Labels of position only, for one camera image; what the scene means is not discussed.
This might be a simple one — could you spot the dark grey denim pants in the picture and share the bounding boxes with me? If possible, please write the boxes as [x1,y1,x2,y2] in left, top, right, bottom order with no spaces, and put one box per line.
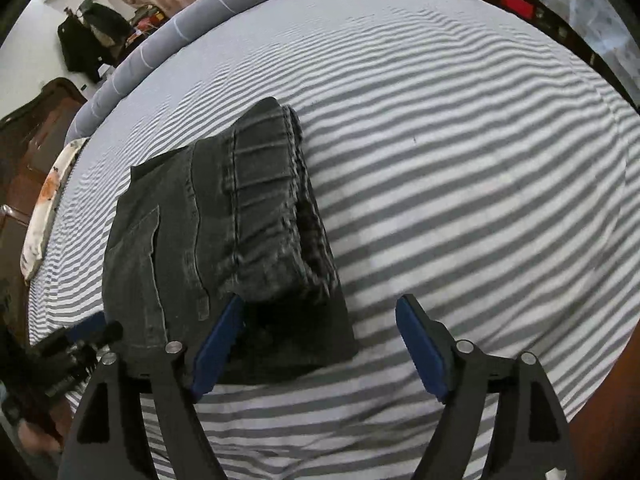
[102,98,357,396]

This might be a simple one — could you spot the floral white mattress edge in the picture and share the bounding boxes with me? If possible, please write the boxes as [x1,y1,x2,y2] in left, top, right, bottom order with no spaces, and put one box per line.
[20,138,89,283]

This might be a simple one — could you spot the dark wooden headboard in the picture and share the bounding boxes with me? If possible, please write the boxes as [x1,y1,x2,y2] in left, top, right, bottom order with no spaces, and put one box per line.
[1,78,86,344]

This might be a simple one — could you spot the grey white striped bedsheet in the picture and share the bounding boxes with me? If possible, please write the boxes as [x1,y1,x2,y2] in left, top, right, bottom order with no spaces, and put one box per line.
[28,0,639,479]

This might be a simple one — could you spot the grey rolled blanket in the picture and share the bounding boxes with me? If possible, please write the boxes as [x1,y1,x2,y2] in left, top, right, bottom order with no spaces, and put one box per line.
[65,0,268,143]

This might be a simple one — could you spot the black bag on wall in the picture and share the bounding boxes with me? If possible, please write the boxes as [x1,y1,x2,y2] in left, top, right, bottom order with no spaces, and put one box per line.
[58,0,134,84]

